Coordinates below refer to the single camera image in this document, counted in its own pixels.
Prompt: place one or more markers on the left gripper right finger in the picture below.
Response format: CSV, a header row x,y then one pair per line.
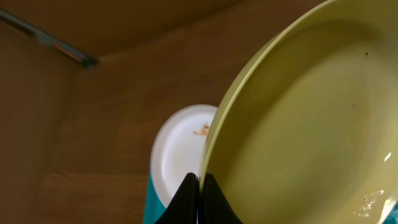
x,y
213,206

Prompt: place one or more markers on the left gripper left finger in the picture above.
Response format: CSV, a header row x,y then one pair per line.
x,y
183,207

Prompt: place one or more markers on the yellow-green rimmed plate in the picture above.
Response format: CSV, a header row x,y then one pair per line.
x,y
307,132

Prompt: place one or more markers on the teal plastic tray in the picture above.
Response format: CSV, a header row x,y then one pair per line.
x,y
153,208

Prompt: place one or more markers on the white plate upper left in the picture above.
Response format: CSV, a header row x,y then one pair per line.
x,y
178,148

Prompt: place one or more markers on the grey metal bar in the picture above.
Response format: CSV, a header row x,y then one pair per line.
x,y
49,40

